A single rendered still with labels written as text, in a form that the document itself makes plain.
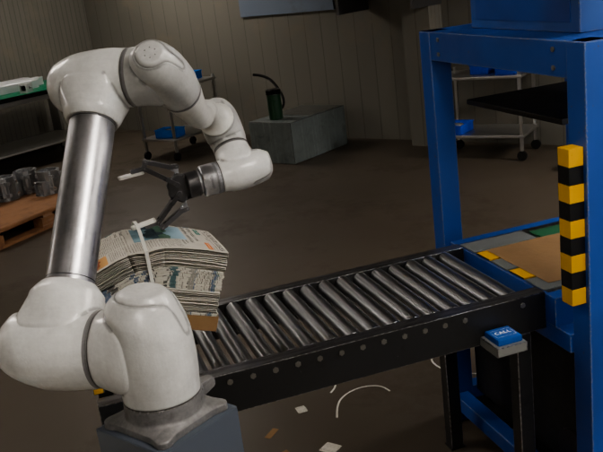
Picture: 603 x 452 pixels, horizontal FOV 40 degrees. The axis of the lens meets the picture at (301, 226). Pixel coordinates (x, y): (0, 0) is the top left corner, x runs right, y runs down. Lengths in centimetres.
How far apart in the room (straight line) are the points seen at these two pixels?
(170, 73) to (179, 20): 878
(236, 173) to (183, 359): 84
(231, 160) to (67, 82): 60
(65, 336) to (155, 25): 942
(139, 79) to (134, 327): 57
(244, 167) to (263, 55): 743
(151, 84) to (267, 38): 783
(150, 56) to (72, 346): 63
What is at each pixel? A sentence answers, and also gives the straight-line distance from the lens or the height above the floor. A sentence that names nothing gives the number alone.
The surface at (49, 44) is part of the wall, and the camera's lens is 1161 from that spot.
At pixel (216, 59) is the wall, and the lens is 1025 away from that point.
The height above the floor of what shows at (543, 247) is 80.
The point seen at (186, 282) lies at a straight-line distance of 227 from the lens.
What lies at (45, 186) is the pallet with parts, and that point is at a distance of 778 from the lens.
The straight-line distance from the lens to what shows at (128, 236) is 241.
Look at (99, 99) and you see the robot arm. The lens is 187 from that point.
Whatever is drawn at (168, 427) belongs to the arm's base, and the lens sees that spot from 163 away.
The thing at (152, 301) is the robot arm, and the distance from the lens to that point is 157.
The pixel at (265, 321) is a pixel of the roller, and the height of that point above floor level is 80.
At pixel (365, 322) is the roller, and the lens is 249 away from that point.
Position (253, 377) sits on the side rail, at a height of 77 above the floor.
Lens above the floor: 181
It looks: 17 degrees down
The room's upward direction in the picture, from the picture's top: 7 degrees counter-clockwise
